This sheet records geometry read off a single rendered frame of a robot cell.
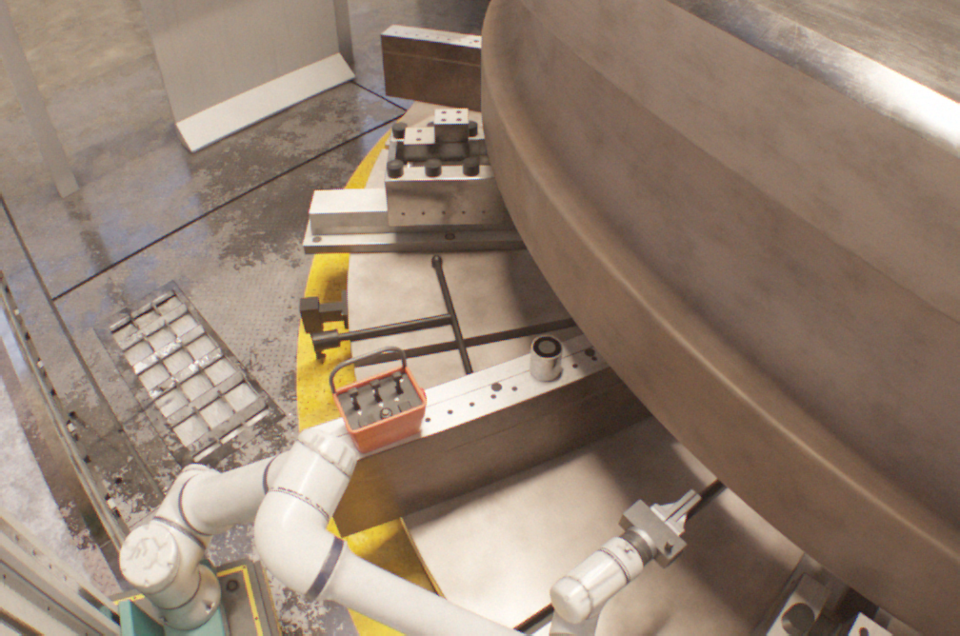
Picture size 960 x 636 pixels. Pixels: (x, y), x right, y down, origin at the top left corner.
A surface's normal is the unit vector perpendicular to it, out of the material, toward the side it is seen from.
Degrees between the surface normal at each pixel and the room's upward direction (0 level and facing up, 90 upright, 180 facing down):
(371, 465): 90
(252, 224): 0
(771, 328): 61
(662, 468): 0
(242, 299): 0
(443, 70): 90
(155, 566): 10
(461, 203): 90
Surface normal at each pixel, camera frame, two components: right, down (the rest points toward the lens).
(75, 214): 0.00, -0.72
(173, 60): 0.70, 0.49
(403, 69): -0.36, 0.65
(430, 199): 0.03, 0.69
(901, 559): -0.71, 0.49
